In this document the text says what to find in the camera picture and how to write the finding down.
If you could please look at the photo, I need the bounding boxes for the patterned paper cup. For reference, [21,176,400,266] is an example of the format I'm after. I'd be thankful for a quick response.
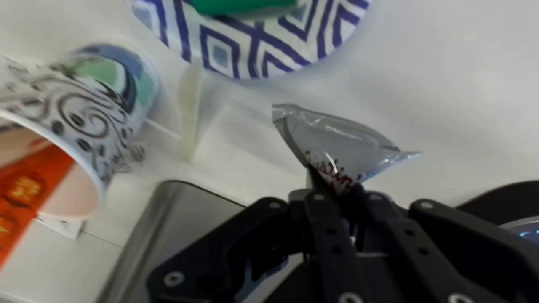
[0,42,164,222]

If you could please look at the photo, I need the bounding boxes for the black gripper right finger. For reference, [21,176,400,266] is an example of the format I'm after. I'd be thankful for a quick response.
[339,182,539,303]

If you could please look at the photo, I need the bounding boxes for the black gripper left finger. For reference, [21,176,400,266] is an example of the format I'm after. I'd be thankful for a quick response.
[147,166,364,303]

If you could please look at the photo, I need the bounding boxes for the green item in bowl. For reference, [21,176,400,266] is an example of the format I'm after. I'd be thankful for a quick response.
[184,0,307,18]

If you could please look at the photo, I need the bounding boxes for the silver metal box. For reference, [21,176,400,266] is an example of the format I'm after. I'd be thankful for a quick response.
[95,178,250,303]

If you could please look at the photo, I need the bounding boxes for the blue white patterned bowl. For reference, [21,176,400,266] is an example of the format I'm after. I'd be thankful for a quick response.
[130,0,373,81]

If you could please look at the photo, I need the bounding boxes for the orange packets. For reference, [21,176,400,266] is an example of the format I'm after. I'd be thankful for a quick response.
[0,143,76,267]

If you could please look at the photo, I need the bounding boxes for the clear plastic wrapper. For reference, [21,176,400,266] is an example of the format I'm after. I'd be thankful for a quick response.
[272,102,423,190]

